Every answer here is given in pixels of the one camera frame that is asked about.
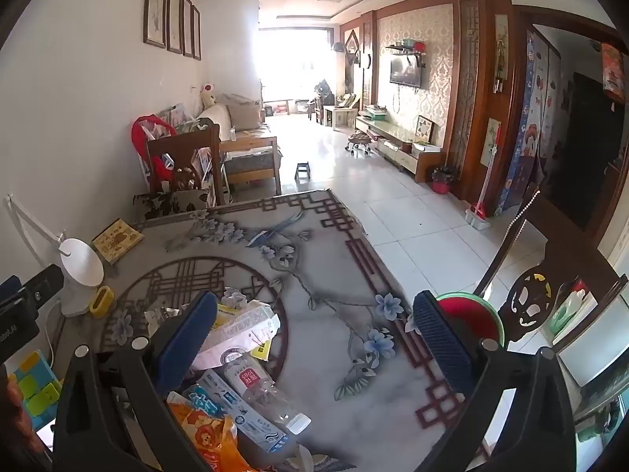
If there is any potted plant red pot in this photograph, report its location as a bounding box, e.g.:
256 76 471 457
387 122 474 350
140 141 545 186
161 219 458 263
430 164 458 195

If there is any small framed geometric picture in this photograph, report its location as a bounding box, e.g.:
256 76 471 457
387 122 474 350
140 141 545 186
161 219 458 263
415 115 436 144

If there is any wheeled round stool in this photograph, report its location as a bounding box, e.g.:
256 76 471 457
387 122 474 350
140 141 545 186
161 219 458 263
344 130 375 159

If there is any floral table cover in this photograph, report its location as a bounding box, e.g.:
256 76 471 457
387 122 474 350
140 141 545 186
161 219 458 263
49 189 492 472

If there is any colourful plastic toy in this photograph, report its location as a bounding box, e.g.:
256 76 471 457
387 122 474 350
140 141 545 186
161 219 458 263
9 350 63 420

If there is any red bag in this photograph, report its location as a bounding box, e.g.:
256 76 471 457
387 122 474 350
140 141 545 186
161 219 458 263
131 115 178 192

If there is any long television cabinet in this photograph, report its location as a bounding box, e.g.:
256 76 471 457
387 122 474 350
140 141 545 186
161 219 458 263
354 112 444 184

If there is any cartoon door curtain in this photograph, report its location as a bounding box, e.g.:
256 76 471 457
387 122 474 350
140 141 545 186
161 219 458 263
495 29 562 216

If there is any yellow brown book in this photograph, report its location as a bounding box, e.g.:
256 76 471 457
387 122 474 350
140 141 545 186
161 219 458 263
92 220 146 266

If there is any wall shelf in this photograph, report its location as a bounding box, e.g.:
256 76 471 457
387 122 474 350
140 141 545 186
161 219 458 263
385 39 426 67

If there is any orange snack bag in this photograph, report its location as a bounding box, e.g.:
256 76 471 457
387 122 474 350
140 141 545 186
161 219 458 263
166 392 249 472

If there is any yellow plastic ring holder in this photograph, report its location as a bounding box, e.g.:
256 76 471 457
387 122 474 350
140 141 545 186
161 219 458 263
90 286 115 318

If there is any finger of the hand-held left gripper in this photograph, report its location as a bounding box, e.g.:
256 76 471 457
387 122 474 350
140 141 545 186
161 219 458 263
0 264 65 365
0 275 23 306

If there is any wooden sofa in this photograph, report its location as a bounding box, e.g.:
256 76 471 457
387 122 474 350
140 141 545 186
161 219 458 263
197 93 284 195

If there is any green white plastic bottle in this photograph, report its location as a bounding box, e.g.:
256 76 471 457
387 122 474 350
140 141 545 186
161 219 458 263
550 280 599 346

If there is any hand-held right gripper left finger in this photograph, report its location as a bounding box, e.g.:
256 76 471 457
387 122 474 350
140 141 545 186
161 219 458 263
51 290 219 472

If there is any hanging wall scroll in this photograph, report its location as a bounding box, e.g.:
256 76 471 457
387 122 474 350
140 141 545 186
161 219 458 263
486 118 502 166
493 14 510 95

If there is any red hanging decoration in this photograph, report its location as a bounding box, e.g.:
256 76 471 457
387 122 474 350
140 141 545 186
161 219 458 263
600 42 628 105

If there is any white mop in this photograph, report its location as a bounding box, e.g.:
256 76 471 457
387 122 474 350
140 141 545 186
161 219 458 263
464 125 503 230

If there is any white side table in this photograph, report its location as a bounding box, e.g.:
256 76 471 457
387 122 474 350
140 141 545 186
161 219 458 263
321 103 356 131

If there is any framed wall picture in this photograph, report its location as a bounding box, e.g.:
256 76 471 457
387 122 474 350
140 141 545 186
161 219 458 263
166 0 184 55
143 0 170 49
191 5 202 62
181 0 194 58

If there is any wooden dining chair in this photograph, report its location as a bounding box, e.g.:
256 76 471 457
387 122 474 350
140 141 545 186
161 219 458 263
474 186 629 355
132 124 228 222

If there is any blue white plastic packet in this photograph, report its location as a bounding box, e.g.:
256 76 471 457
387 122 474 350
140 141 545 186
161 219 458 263
183 369 296 454

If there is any green plastic bin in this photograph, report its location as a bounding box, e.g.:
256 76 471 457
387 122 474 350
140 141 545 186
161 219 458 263
435 292 505 351

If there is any wall television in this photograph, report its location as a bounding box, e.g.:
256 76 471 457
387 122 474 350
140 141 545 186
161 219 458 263
389 54 423 89

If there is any yellow tissue pack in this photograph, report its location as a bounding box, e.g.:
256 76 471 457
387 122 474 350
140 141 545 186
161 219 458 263
215 304 275 361

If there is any floral seat cushion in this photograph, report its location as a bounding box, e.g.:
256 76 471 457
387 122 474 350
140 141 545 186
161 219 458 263
132 189 210 222

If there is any clear plastic bottle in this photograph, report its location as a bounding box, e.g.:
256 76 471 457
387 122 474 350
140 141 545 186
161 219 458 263
223 354 312 437

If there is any silver foil wrapper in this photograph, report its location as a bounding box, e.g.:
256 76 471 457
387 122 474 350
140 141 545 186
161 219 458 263
147 307 188 328

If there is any white bead string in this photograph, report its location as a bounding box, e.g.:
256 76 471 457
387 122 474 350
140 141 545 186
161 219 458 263
500 187 541 253

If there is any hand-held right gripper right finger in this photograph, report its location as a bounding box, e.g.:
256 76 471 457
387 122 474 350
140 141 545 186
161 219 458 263
410 290 577 472

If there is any white round lamp base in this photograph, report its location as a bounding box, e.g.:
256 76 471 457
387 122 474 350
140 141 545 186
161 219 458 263
4 195 105 317

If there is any white blue milk carton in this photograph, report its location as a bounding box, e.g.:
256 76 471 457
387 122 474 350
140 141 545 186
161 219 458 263
191 300 282 371

